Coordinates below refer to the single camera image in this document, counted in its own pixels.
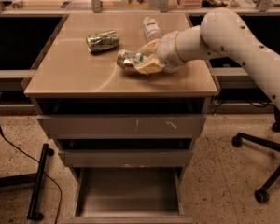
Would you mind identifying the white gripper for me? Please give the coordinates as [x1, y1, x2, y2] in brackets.
[134, 31, 186, 75]

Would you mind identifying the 7up can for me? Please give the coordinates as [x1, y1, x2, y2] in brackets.
[116, 49, 144, 72]

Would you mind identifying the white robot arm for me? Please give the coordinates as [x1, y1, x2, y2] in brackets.
[135, 8, 280, 111]

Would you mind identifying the green soda can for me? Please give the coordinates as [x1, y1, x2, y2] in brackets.
[86, 30, 119, 53]

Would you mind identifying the grey top drawer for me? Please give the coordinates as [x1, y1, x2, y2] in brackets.
[37, 98, 206, 139]

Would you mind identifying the grey drawer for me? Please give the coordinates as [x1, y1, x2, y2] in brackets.
[62, 168, 193, 224]
[37, 98, 206, 139]
[59, 139, 192, 168]

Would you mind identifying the beige drawer cabinet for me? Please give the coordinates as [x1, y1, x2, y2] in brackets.
[24, 12, 217, 177]

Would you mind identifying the grey middle drawer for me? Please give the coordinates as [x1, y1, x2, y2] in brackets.
[59, 139, 192, 168]

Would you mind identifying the grey bottom drawer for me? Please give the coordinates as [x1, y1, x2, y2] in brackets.
[62, 168, 193, 224]

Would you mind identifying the black office chair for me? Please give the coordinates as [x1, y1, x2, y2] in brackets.
[231, 105, 280, 203]

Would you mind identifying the black stand with cable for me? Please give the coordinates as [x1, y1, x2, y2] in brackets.
[0, 92, 63, 224]

